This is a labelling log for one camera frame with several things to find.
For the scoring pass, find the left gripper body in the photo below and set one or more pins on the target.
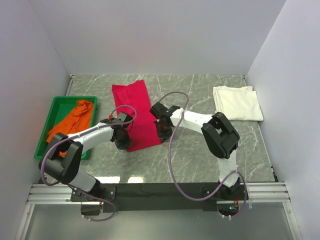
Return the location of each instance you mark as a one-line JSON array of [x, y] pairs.
[[124, 141]]

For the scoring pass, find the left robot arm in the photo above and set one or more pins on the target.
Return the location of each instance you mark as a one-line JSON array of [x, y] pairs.
[[61, 162]]

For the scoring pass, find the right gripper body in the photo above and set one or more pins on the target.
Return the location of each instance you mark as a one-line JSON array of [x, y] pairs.
[[164, 132]]

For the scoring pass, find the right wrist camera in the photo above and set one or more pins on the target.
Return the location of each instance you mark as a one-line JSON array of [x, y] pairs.
[[159, 111]]

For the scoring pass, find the folded white t shirt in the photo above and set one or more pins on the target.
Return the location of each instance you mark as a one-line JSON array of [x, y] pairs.
[[237, 103]]

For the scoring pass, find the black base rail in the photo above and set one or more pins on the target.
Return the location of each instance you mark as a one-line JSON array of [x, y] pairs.
[[162, 196]]

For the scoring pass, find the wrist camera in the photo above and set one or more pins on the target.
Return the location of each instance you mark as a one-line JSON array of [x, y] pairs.
[[122, 118], [159, 111]]

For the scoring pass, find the pink t shirt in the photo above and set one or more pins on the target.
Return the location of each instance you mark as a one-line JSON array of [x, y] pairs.
[[136, 102]]

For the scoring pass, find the green plastic bin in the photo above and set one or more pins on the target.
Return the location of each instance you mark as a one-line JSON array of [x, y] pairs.
[[60, 108]]

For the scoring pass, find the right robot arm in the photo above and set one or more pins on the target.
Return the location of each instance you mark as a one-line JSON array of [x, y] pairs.
[[219, 134]]

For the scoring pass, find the orange t shirt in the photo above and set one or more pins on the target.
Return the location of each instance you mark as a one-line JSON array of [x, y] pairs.
[[78, 119]]

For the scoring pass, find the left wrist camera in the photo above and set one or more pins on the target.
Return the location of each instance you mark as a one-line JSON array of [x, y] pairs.
[[122, 118]]

